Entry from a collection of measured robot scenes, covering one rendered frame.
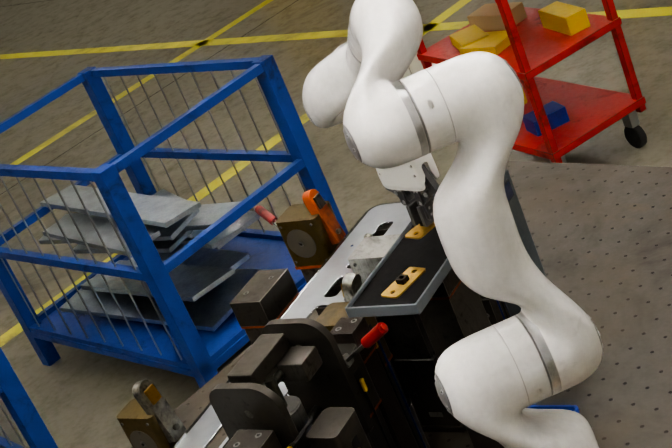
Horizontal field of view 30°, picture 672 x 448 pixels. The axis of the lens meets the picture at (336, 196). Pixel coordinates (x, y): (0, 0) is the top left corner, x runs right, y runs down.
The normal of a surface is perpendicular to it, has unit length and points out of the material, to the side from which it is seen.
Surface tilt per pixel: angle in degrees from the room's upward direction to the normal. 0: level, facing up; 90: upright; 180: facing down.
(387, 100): 35
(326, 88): 70
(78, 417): 0
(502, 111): 89
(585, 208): 0
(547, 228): 0
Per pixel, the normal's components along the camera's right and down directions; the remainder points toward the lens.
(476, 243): -0.09, 0.43
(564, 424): 0.09, -0.82
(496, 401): 0.19, 0.26
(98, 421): -0.36, -0.85
